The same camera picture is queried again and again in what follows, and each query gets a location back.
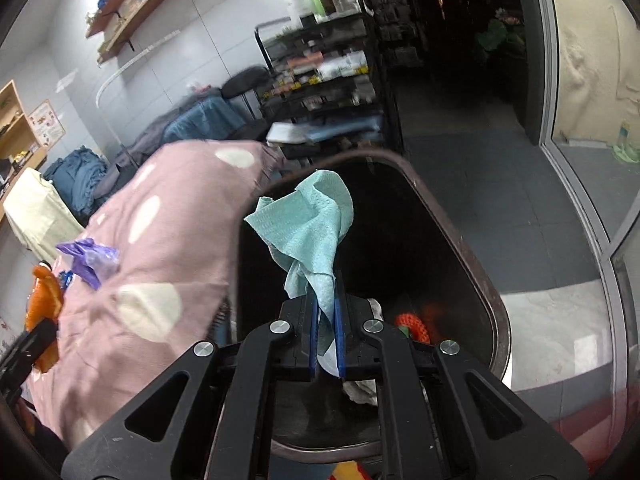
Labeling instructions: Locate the orange crocheted toy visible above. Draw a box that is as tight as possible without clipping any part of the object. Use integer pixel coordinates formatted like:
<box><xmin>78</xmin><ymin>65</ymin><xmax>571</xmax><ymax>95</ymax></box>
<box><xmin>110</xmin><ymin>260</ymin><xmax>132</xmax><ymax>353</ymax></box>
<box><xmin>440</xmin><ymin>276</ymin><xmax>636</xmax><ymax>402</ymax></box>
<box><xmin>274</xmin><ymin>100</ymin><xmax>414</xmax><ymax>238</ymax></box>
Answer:
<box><xmin>394</xmin><ymin>305</ymin><xmax>453</xmax><ymax>343</ymax></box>

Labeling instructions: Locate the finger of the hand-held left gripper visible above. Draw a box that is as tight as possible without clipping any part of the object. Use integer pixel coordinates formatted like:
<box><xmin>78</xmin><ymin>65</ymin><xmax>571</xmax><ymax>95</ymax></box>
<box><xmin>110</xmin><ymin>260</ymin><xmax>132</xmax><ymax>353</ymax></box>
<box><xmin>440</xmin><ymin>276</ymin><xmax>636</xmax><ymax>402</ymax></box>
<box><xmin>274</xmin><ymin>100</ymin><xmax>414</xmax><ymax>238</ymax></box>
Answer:
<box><xmin>0</xmin><ymin>317</ymin><xmax>58</xmax><ymax>376</ymax></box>

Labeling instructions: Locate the dark brown bin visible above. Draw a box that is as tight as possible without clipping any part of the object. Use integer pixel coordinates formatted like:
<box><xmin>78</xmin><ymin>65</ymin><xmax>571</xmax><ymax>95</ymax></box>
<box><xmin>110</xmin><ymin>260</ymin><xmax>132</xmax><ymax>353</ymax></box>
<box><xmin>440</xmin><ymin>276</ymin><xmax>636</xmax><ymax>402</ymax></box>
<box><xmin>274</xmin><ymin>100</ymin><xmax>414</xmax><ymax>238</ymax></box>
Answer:
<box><xmin>205</xmin><ymin>147</ymin><xmax>513</xmax><ymax>463</ymax></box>

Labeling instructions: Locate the purple plastic bag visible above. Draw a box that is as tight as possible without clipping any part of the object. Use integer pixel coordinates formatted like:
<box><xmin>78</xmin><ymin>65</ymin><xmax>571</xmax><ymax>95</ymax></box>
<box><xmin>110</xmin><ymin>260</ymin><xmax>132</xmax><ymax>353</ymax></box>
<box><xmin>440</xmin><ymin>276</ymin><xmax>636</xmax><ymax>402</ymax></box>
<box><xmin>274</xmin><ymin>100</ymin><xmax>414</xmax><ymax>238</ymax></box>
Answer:
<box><xmin>56</xmin><ymin>238</ymin><xmax>121</xmax><ymax>291</ymax></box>

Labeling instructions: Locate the long wooden wall shelf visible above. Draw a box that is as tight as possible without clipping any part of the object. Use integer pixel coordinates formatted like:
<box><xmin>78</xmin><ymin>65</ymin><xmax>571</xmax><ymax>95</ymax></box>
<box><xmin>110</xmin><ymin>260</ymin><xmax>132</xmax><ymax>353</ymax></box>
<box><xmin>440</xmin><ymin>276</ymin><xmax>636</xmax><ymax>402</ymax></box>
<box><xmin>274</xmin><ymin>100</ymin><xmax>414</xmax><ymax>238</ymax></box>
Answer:
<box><xmin>96</xmin><ymin>0</ymin><xmax>217</xmax><ymax>65</ymax></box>

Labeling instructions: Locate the grey blanket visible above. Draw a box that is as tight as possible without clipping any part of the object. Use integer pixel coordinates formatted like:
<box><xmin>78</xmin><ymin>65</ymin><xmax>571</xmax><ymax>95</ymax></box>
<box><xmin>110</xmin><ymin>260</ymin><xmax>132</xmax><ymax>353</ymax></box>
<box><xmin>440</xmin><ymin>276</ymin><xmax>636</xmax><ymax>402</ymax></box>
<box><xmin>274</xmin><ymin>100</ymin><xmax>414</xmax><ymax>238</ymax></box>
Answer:
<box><xmin>107</xmin><ymin>87</ymin><xmax>226</xmax><ymax>173</ymax></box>

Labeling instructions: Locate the white pump bottle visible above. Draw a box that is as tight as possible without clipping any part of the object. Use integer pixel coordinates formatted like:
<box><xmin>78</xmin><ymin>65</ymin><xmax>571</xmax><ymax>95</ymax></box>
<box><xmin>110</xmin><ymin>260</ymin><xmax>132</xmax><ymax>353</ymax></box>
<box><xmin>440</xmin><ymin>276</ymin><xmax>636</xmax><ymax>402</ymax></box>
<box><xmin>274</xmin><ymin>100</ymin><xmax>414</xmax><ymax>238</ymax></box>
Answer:
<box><xmin>283</xmin><ymin>0</ymin><xmax>314</xmax><ymax>28</ymax></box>

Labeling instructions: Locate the black rolling cart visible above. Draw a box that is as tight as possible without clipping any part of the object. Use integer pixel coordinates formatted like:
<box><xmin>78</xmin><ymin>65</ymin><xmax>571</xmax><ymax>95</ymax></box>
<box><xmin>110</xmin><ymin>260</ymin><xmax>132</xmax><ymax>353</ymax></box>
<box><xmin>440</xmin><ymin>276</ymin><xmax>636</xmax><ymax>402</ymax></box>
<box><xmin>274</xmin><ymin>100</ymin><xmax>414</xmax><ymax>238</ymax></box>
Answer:
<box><xmin>254</xmin><ymin>9</ymin><xmax>403</xmax><ymax>158</ymax></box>

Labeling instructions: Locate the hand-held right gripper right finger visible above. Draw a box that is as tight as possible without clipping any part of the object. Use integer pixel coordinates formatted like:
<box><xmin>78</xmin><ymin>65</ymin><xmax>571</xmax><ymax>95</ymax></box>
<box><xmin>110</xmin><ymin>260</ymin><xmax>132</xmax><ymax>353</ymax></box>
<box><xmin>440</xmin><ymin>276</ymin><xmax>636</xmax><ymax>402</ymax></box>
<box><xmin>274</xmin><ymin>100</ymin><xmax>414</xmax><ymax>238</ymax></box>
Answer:
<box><xmin>332</xmin><ymin>296</ymin><xmax>589</xmax><ymax>480</ymax></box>

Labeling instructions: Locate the white arc lamp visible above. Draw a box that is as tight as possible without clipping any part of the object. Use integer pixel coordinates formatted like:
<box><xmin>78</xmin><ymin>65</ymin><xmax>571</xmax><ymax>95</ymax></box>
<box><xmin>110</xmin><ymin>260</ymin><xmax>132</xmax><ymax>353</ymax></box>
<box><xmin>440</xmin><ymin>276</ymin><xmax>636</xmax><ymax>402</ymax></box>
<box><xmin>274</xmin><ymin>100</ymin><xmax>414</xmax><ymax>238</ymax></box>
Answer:
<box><xmin>94</xmin><ymin>29</ymin><xmax>182</xmax><ymax>162</ymax></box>

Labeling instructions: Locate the wooden cabinet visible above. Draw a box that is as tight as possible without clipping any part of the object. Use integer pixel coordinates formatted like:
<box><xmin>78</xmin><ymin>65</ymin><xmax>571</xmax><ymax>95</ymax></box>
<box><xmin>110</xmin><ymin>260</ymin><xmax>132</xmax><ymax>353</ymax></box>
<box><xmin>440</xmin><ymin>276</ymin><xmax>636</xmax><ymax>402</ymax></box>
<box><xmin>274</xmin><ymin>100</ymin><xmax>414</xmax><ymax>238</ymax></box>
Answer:
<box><xmin>0</xmin><ymin>80</ymin><xmax>49</xmax><ymax>221</ymax></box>

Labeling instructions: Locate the wall poster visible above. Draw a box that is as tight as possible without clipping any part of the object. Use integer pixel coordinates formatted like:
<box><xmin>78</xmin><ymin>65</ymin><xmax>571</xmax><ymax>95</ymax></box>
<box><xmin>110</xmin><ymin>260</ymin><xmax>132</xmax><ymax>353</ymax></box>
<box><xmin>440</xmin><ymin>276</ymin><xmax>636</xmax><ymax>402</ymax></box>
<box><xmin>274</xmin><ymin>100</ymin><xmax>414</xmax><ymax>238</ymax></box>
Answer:
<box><xmin>27</xmin><ymin>99</ymin><xmax>67</xmax><ymax>147</ymax></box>

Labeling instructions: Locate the orange snack packet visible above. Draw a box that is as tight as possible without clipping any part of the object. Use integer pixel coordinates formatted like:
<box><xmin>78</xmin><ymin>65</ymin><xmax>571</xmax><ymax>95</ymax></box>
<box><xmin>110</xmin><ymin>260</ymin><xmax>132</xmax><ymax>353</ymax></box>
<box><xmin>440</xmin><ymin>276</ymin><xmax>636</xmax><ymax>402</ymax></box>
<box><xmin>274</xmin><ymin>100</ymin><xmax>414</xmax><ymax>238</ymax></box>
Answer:
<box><xmin>27</xmin><ymin>264</ymin><xmax>66</xmax><ymax>373</ymax></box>

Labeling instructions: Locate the pink polka-dot blanket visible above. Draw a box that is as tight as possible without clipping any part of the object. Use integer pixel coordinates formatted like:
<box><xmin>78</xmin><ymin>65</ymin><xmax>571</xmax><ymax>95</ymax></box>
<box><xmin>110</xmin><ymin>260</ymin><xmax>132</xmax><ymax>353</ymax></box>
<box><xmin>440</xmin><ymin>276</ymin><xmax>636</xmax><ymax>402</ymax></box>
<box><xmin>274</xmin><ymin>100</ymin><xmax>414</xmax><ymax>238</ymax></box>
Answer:
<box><xmin>22</xmin><ymin>139</ymin><xmax>286</xmax><ymax>448</ymax></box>

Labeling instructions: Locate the red and yellow packet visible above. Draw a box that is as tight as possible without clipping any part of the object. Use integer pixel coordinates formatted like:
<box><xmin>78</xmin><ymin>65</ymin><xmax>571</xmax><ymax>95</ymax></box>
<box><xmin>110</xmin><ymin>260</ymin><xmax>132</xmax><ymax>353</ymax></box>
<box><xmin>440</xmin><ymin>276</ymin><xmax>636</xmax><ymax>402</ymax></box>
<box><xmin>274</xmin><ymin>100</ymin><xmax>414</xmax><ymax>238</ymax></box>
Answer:
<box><xmin>327</xmin><ymin>461</ymin><xmax>374</xmax><ymax>480</ymax></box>

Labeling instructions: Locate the teal paper cloth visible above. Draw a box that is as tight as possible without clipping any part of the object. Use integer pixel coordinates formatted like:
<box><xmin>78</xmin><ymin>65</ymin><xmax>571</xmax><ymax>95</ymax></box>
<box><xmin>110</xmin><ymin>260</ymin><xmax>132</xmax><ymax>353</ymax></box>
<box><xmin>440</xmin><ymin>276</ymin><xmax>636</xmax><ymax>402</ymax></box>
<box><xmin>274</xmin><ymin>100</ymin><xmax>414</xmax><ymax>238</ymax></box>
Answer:
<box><xmin>243</xmin><ymin>170</ymin><xmax>355</xmax><ymax>341</ymax></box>

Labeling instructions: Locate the glass door with grey frame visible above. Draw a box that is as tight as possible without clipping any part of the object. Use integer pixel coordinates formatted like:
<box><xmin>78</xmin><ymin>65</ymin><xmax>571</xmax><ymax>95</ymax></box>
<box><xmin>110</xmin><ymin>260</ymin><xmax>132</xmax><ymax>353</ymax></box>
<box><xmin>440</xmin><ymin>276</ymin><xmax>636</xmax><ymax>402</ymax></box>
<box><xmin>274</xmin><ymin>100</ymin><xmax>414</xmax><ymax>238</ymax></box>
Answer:
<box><xmin>527</xmin><ymin>0</ymin><xmax>640</xmax><ymax>396</ymax></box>

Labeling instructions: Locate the potted plant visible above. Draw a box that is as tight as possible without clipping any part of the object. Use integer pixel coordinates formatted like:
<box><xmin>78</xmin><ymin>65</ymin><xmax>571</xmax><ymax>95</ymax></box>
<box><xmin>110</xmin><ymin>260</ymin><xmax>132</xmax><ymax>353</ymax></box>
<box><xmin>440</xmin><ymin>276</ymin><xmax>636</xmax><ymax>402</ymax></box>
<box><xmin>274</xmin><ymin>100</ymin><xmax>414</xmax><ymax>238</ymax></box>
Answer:
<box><xmin>474</xmin><ymin>16</ymin><xmax>527</xmax><ymax>54</ymax></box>

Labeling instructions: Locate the white flat box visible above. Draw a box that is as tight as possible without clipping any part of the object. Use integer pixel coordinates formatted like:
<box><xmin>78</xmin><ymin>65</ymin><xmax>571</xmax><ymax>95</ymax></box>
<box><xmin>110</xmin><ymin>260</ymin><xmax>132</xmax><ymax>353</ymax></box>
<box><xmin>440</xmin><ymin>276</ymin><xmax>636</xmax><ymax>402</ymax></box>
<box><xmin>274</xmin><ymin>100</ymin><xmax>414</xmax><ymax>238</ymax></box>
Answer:
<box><xmin>265</xmin><ymin>121</ymin><xmax>309</xmax><ymax>147</ymax></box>

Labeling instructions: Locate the cream cloth-covered object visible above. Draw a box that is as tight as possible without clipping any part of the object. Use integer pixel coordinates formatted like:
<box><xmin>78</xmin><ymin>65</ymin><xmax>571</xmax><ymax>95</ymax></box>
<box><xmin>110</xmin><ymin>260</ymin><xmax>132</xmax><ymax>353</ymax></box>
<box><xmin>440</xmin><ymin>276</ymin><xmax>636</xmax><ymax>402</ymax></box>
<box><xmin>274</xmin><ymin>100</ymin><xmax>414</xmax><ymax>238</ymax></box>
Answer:
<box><xmin>2</xmin><ymin>167</ymin><xmax>87</xmax><ymax>262</ymax></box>

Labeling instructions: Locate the black chair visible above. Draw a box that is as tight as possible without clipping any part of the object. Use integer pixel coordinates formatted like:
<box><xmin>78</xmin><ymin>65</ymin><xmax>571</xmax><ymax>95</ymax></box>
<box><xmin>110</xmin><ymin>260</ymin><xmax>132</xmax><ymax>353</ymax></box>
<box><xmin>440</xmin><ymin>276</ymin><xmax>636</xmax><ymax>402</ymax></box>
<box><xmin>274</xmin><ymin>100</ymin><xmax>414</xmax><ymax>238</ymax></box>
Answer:
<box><xmin>220</xmin><ymin>66</ymin><xmax>274</xmax><ymax>137</ymax></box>

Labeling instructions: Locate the white wrapper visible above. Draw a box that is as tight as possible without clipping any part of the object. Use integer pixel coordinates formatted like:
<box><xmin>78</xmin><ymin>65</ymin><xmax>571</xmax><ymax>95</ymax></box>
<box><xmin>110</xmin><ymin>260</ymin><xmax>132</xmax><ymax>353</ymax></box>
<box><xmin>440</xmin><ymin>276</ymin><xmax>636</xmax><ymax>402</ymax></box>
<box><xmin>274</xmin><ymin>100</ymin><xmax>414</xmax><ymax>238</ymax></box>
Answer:
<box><xmin>341</xmin><ymin>379</ymin><xmax>379</xmax><ymax>406</ymax></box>

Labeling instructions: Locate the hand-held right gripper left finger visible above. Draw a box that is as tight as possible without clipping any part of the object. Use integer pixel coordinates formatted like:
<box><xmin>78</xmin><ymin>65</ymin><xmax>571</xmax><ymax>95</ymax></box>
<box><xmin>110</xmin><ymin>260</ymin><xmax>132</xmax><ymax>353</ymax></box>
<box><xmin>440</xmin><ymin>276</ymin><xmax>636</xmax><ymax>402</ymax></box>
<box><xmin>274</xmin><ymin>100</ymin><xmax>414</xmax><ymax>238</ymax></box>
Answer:
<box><xmin>61</xmin><ymin>300</ymin><xmax>322</xmax><ymax>480</ymax></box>

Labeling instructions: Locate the pile of blue towels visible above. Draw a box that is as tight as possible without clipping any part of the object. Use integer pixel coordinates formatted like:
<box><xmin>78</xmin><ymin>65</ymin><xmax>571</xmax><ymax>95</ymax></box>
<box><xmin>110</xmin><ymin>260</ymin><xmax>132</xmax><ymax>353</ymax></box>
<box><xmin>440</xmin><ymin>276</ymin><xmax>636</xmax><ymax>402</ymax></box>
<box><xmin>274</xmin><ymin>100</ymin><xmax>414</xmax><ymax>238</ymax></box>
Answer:
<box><xmin>42</xmin><ymin>146</ymin><xmax>109</xmax><ymax>212</ymax></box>

